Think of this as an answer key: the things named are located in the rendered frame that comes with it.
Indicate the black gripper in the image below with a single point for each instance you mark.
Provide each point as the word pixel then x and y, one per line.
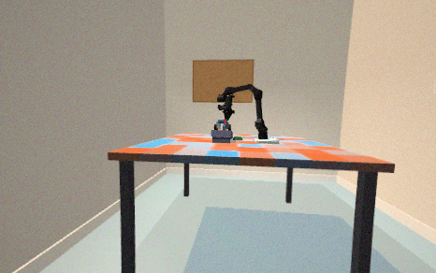
pixel 227 110

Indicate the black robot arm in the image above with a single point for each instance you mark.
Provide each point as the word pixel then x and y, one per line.
pixel 259 124

